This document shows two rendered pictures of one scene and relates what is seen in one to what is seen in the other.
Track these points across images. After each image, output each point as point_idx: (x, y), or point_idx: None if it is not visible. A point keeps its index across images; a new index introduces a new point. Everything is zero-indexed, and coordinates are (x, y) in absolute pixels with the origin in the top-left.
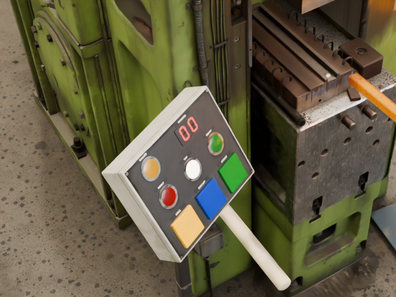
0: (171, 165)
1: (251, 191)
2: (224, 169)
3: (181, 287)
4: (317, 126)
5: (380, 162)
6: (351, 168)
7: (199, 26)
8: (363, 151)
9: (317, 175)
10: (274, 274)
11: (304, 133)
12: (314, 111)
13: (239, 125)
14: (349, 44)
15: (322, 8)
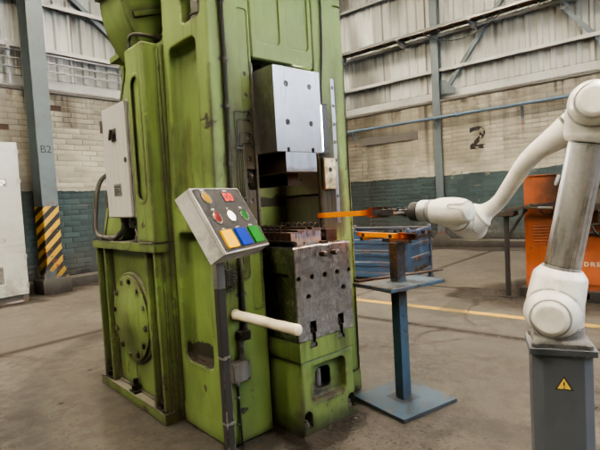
0: (219, 205)
1: (267, 337)
2: (250, 227)
3: (222, 357)
4: (304, 250)
5: (349, 307)
6: (331, 304)
7: (230, 176)
8: (337, 290)
9: (310, 297)
10: (290, 324)
11: (297, 252)
12: (301, 245)
13: (256, 270)
14: None
15: None
